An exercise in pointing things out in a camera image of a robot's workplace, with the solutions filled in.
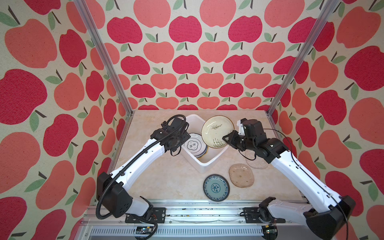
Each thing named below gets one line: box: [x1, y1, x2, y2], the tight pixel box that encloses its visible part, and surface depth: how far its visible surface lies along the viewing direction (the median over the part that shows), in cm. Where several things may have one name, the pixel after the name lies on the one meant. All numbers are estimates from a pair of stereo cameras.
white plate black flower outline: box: [183, 133, 208, 158], surface depth 97 cm
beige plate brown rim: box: [201, 115, 235, 149], surface depth 78 cm
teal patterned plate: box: [203, 174, 230, 202], surface depth 85 cm
